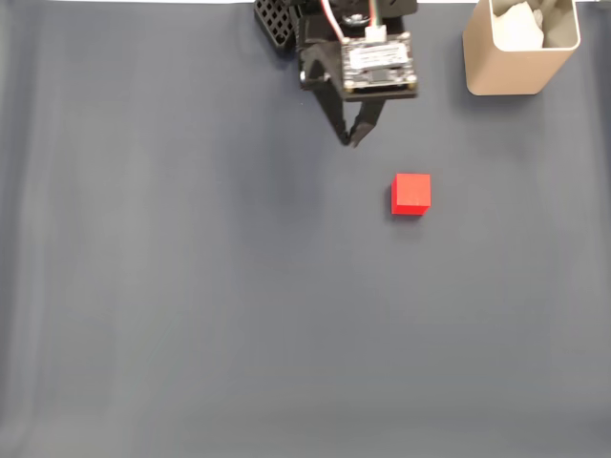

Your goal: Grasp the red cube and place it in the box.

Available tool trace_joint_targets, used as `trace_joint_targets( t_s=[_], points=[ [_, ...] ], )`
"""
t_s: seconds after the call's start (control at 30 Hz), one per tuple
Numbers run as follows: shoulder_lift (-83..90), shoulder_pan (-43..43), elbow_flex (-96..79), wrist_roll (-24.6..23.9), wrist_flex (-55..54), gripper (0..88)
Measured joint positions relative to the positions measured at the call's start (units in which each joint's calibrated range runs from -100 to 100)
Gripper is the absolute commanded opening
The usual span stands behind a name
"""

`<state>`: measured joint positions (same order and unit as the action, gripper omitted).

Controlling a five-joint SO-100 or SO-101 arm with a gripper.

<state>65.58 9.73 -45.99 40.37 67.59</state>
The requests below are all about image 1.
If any camera circuit board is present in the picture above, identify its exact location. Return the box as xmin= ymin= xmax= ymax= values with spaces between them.
xmin=341 ymin=31 xmax=421 ymax=102

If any blue grey table mat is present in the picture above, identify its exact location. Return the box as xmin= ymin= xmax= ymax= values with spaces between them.
xmin=0 ymin=2 xmax=611 ymax=458

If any red cube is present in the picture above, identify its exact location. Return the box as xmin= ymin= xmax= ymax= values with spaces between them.
xmin=390 ymin=173 xmax=432 ymax=216

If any white crumpled cloth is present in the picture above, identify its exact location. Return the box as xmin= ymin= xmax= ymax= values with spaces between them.
xmin=491 ymin=0 xmax=548 ymax=52

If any white red wire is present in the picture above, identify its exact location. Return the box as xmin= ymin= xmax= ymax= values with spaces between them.
xmin=318 ymin=0 xmax=346 ymax=43

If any beige rounded box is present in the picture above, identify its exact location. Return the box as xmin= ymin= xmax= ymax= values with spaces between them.
xmin=461 ymin=0 xmax=582 ymax=96

